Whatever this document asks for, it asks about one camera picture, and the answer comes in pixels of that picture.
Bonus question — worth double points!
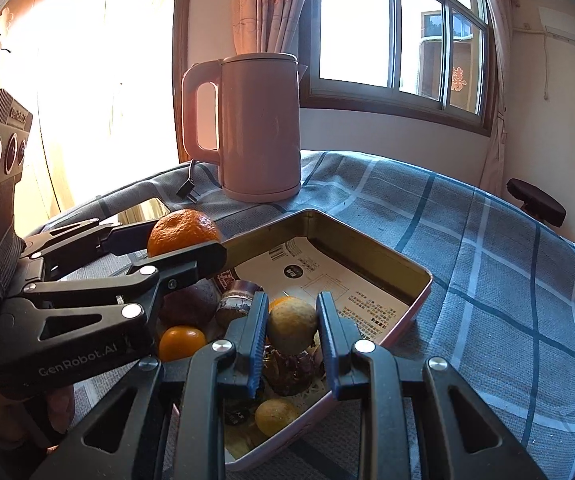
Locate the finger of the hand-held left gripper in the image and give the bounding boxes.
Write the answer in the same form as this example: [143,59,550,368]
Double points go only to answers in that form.
[3,240,229,350]
[18,219,162,282]

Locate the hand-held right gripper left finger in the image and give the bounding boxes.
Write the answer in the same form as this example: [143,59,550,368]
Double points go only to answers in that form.
[32,291,269,480]

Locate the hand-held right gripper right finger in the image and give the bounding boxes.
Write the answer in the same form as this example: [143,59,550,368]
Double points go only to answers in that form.
[315,290,545,480]

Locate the large tangerine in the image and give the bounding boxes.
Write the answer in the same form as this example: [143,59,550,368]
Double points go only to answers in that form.
[147,209,222,258]

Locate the dark water chestnut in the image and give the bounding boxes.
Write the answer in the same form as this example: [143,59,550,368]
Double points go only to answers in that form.
[262,350,318,396]

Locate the purple passion fruit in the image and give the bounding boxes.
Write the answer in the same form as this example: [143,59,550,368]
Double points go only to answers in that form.
[160,277,220,330]

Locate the small brown longan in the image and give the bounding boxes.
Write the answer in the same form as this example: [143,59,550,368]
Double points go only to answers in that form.
[266,298,319,356]

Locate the large brown longan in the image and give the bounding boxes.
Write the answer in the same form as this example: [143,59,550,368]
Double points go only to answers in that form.
[254,398,299,437]

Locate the pink metal tin box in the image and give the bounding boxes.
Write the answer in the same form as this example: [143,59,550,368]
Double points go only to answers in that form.
[167,208,434,472]

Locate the person's left hand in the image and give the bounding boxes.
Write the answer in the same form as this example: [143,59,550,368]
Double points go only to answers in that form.
[0,379,76,449]

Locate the black smartphone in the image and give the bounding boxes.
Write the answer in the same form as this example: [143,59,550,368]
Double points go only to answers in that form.
[117,197,170,225]

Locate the printed paper leaflet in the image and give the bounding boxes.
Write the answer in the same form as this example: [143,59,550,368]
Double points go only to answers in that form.
[224,237,413,461]

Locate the pink electric kettle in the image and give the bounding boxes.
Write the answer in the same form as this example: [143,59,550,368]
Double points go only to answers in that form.
[181,52,302,203]

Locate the blue checked tablecloth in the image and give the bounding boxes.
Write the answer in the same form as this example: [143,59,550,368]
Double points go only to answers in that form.
[17,149,575,480]

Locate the dark round stool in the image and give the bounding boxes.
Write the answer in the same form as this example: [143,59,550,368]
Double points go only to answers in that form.
[506,178,567,226]

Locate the pink patterned curtain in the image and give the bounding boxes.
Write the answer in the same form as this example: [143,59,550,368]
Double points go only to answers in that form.
[232,0,318,58]

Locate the pale tied curtain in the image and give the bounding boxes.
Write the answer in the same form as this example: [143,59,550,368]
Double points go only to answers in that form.
[477,0,515,191]

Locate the sliding glass window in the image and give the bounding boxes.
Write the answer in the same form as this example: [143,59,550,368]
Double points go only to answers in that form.
[297,0,498,136]

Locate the white air conditioner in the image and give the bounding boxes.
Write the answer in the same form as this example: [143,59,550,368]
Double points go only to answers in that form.
[537,5,575,53]

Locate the black kettle power cord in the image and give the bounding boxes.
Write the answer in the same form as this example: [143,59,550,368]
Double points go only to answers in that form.
[174,159,205,205]

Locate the wooden balcony door frame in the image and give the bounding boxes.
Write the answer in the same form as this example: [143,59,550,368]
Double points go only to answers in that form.
[50,0,195,163]

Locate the white wall cable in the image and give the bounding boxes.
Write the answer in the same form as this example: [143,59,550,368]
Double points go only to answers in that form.
[517,20,551,103]

